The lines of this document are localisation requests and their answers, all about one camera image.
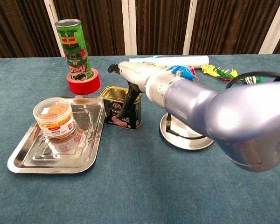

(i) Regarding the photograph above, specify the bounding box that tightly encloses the dark brown curtain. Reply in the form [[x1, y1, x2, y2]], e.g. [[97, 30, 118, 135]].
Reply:
[[0, 0, 280, 59]]

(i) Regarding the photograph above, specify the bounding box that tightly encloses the plastic wrap roll box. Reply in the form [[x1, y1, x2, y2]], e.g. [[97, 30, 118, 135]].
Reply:
[[128, 55, 210, 70]]

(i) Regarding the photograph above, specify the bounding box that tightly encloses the red tape roll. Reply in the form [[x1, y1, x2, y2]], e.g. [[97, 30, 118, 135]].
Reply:
[[66, 68, 101, 95]]

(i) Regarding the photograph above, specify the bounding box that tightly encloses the blue felt table cover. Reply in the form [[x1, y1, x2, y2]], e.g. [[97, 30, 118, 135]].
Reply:
[[0, 53, 280, 224]]

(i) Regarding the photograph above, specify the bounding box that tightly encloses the rectangular steel tray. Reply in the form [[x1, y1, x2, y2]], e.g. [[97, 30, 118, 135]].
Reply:
[[7, 95, 105, 175]]

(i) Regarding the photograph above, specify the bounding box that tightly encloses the yellow green feather shuttlecock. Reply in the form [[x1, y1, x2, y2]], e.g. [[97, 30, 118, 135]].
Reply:
[[200, 64, 264, 86]]

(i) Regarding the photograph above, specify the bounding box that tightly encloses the blue snack bag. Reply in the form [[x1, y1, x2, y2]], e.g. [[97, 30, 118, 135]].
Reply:
[[164, 64, 199, 81]]

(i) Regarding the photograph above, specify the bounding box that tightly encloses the round steel plate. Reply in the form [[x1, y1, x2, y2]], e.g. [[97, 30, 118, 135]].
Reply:
[[160, 113, 215, 150]]

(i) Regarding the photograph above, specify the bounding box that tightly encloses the green chip canister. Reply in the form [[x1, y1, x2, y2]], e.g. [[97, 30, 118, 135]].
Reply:
[[54, 18, 95, 81]]

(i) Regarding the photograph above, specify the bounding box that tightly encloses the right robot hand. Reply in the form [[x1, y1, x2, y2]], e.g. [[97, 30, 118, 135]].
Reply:
[[107, 61, 165, 120]]

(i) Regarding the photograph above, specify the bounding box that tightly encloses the clear plastic rubber band jar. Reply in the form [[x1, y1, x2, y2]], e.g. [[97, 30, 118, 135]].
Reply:
[[33, 97, 75, 140]]

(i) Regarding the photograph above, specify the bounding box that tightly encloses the luncheon meat tin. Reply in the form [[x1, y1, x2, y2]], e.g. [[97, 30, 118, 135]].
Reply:
[[99, 85, 143, 131]]

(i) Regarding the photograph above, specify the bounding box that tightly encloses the white frame post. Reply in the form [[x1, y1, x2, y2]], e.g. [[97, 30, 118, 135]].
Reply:
[[43, 0, 66, 57], [259, 0, 280, 55], [121, 0, 137, 56], [182, 0, 198, 56]]

